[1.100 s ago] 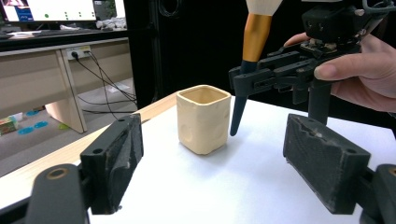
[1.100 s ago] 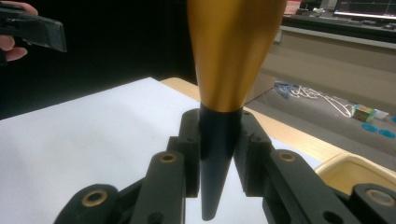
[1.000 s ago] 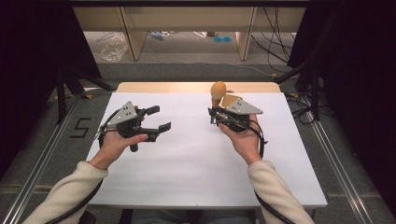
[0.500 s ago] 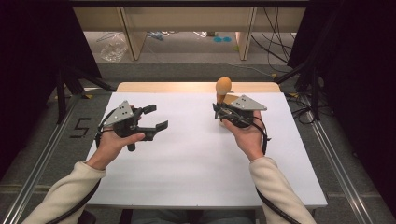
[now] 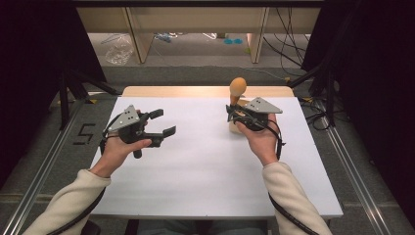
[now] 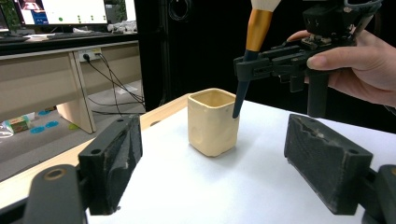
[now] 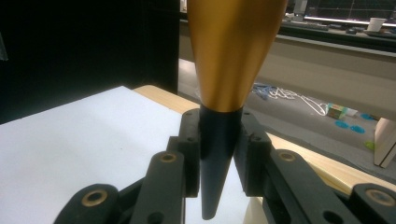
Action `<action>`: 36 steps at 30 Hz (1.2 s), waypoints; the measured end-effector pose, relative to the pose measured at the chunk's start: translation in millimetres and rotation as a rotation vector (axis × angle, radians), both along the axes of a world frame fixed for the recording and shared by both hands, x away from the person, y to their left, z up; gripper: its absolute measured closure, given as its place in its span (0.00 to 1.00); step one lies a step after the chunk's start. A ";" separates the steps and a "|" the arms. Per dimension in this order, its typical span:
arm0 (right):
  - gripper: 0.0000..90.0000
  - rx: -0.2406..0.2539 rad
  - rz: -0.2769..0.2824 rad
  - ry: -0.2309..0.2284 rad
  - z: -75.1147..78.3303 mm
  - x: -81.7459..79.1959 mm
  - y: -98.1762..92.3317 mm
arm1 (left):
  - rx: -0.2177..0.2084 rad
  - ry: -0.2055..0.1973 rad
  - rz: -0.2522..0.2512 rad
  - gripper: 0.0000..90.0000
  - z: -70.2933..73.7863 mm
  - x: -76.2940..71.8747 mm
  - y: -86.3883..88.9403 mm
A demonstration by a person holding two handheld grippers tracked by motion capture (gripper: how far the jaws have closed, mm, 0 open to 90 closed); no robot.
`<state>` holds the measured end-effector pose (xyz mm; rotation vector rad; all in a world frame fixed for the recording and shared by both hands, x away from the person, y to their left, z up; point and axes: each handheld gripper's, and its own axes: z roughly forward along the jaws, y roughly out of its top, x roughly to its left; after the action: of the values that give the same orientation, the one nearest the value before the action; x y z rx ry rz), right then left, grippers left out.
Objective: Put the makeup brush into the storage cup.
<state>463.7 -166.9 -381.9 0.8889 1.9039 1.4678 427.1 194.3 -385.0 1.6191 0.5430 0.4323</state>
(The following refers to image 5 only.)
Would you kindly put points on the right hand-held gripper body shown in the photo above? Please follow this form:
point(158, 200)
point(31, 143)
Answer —
point(257, 112)

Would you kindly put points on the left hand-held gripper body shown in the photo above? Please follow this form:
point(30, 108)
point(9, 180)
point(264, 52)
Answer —
point(130, 125)

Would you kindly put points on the beige square cup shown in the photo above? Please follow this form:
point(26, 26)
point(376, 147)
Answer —
point(233, 128)

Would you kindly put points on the person's right hand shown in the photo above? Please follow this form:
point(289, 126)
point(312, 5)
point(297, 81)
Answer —
point(261, 143)

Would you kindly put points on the person's left hand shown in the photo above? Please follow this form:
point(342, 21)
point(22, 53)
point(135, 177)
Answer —
point(114, 155)

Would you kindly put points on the wooden table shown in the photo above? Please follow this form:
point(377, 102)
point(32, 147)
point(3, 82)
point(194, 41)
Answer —
point(182, 91)

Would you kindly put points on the white table mat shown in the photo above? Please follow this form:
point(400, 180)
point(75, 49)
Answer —
point(202, 182)

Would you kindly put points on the blue round items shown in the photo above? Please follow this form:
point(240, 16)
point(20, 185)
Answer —
point(233, 41)

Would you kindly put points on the black metal stand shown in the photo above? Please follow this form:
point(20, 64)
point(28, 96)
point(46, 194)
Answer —
point(329, 94)
point(65, 98)

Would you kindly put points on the clear plastic bag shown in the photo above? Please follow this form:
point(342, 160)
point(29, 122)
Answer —
point(119, 52)

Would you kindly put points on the light wooden desk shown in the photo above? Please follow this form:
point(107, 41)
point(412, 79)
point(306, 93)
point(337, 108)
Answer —
point(195, 19)

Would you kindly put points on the black chair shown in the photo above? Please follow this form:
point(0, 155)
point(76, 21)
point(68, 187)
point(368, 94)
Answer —
point(93, 228)

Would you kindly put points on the aluminium rail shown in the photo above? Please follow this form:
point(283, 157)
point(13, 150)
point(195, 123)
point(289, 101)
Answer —
point(355, 182)
point(39, 182)

